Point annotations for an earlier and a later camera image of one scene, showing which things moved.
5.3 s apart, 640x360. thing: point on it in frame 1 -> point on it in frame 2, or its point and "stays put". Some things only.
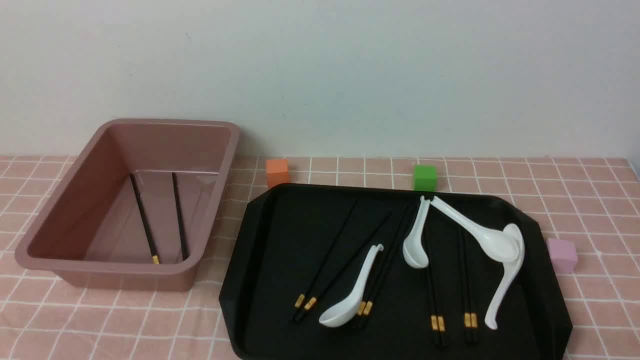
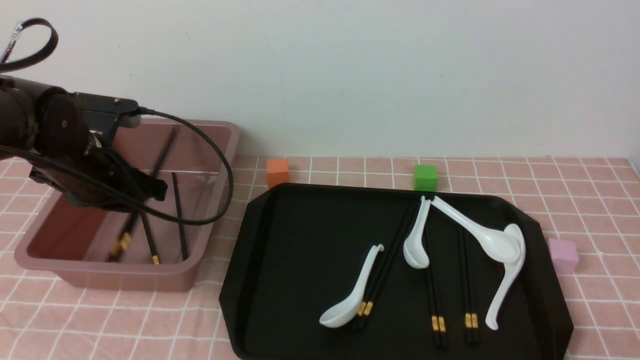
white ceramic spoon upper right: x=493 y=244 stays put
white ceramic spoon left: x=344 y=314 stays put
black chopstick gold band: x=300 y=297 -> x=123 y=242
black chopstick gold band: x=312 y=301 -> x=124 y=240
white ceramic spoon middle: x=413 y=252 stays put
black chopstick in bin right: x=185 y=247 stays put
